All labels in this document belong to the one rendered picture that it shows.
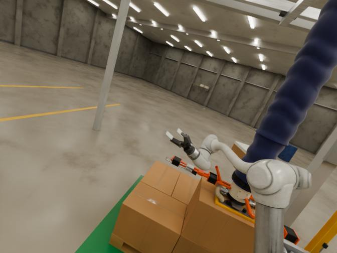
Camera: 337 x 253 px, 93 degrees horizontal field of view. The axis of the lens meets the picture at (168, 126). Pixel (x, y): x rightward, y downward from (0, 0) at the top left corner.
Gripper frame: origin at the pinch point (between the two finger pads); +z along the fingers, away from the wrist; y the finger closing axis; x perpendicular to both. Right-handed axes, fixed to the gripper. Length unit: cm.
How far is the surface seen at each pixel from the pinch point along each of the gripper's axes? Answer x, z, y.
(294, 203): 65, -214, 10
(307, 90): 58, -36, -60
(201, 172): 1, -53, 16
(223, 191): -1, -75, 6
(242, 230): -21, -93, -8
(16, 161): -87, 76, 212
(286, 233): -13, -92, -37
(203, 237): -40, -86, 18
